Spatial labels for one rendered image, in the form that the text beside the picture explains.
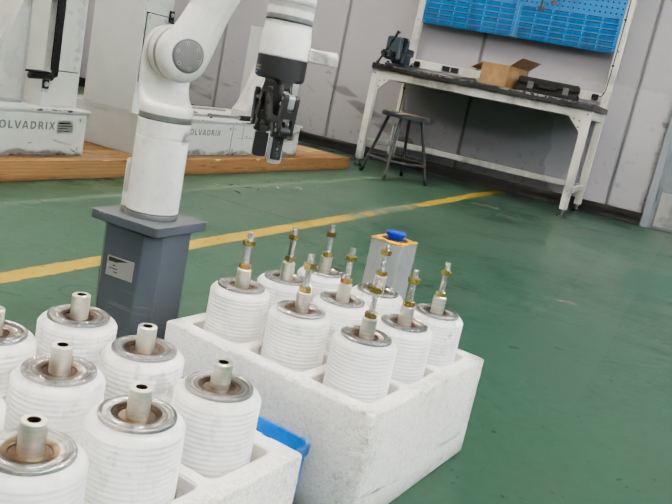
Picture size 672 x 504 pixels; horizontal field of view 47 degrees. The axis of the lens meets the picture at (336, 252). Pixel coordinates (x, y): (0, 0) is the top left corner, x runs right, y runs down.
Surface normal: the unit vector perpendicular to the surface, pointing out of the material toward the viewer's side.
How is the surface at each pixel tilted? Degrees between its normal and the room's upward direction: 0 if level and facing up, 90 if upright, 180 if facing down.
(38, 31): 90
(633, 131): 90
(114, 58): 90
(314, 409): 90
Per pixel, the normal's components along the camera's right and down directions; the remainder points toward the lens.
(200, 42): 0.59, 0.25
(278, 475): 0.82, 0.29
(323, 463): -0.54, 0.08
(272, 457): 0.20, -0.96
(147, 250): 0.29, 0.27
